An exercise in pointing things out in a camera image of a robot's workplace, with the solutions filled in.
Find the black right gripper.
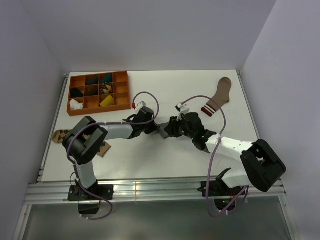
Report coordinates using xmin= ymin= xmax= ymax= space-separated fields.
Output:
xmin=164 ymin=113 xmax=195 ymax=140

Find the grey sock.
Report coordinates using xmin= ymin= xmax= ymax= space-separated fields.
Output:
xmin=158 ymin=122 xmax=172 ymax=139

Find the white sock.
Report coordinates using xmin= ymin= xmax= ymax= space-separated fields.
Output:
xmin=69 ymin=99 xmax=84 ymax=111

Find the black sock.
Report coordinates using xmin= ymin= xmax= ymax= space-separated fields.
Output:
xmin=70 ymin=88 xmax=84 ymax=99

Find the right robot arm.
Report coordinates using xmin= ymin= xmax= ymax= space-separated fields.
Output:
xmin=161 ymin=112 xmax=287 ymax=195

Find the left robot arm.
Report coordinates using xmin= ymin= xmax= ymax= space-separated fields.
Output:
xmin=62 ymin=106 xmax=157 ymax=200

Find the yellow rolled sock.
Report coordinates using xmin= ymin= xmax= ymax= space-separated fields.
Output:
xmin=99 ymin=95 xmax=114 ymax=107

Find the tan sock maroon striped cuff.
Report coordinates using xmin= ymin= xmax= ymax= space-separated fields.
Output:
xmin=201 ymin=77 xmax=232 ymax=117

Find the brown argyle rolled sock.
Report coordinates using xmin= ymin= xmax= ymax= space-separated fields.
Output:
xmin=99 ymin=83 xmax=113 ymax=95

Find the orange compartment tray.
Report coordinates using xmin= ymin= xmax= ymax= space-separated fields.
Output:
xmin=67 ymin=71 xmax=132 ymax=117

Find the dark brown rolled sock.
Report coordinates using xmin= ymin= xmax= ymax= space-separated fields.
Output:
xmin=84 ymin=85 xmax=99 ymax=97

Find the dark blue rolled sock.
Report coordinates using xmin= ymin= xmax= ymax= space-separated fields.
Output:
xmin=85 ymin=76 xmax=99 ymax=85

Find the tan argyle sock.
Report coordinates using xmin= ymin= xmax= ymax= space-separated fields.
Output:
xmin=51 ymin=129 xmax=112 ymax=158

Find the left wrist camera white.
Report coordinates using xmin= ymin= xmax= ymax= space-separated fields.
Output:
xmin=132 ymin=101 xmax=147 ymax=111

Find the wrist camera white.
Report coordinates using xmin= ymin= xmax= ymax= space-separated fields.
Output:
xmin=132 ymin=101 xmax=147 ymax=111
xmin=175 ymin=102 xmax=190 ymax=121

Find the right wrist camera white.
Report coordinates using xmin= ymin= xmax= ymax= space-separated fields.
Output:
xmin=175 ymin=102 xmax=190 ymax=121

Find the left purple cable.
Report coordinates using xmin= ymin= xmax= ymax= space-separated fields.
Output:
xmin=66 ymin=91 xmax=160 ymax=221

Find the purple cable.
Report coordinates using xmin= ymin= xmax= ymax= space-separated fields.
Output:
xmin=66 ymin=91 xmax=160 ymax=221
xmin=181 ymin=95 xmax=250 ymax=218

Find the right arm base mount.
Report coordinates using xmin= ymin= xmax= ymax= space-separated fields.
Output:
xmin=208 ymin=167 xmax=243 ymax=211

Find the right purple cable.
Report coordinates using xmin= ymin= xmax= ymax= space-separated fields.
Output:
xmin=181 ymin=95 xmax=250 ymax=218

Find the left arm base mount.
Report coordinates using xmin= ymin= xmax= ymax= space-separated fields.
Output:
xmin=67 ymin=183 xmax=114 ymax=216

